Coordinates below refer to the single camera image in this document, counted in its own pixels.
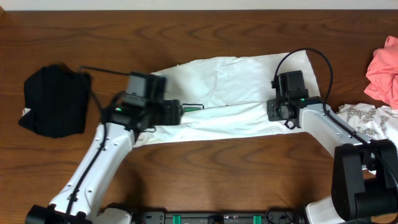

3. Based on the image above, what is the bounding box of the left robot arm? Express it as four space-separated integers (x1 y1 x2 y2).
25 72 182 224

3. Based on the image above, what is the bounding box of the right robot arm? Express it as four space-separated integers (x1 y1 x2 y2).
267 70 397 223

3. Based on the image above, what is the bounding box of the white fern-print garment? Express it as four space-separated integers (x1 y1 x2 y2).
336 103 398 146

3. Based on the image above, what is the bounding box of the white printed t-shirt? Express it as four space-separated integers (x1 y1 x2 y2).
135 51 320 147

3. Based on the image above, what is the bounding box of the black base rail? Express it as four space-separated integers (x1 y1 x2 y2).
99 203 307 224

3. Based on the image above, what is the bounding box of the folded black garment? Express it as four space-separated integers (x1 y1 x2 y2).
19 64 91 138

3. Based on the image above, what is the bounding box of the pink garment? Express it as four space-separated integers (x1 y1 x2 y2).
364 35 397 110

